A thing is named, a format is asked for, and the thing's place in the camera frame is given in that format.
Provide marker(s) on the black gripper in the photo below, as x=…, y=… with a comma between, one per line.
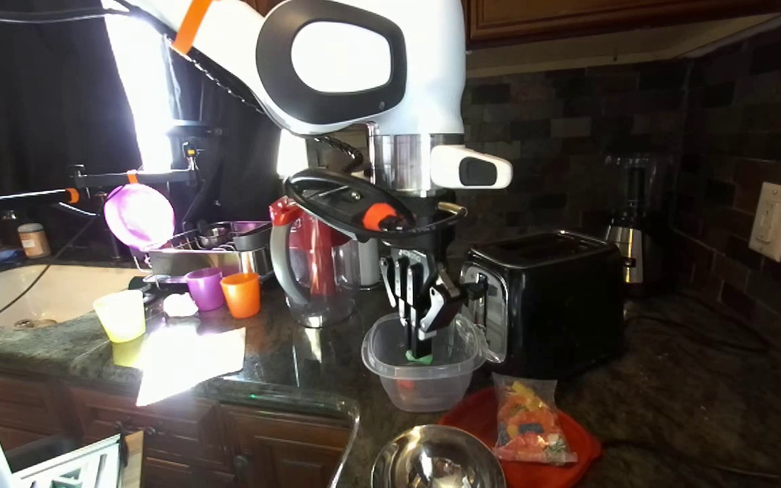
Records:
x=420, y=284

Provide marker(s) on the red plastic plate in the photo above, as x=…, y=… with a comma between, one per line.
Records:
x=478, y=416

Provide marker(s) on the white wall outlet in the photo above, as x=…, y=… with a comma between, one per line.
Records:
x=767, y=229

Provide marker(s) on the silver metal bowl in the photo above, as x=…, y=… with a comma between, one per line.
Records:
x=436, y=455

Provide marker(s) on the transparent plastic bowl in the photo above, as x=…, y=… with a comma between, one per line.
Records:
x=429, y=383

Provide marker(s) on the green gummy candy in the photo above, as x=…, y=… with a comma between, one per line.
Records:
x=420, y=359

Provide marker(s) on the purple plastic cup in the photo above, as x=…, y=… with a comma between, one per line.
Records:
x=204, y=288

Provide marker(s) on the bag of gummy candies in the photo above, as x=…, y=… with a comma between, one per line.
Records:
x=527, y=427

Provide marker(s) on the yellow plastic cup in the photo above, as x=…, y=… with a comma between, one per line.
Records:
x=121, y=316

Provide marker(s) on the orange plastic cup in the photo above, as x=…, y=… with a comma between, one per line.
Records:
x=242, y=294

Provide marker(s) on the red electric kettle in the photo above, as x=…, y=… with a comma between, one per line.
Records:
x=319, y=268

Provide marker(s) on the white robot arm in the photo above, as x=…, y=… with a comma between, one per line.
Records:
x=389, y=65

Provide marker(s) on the black toaster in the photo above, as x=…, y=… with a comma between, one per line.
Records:
x=551, y=306

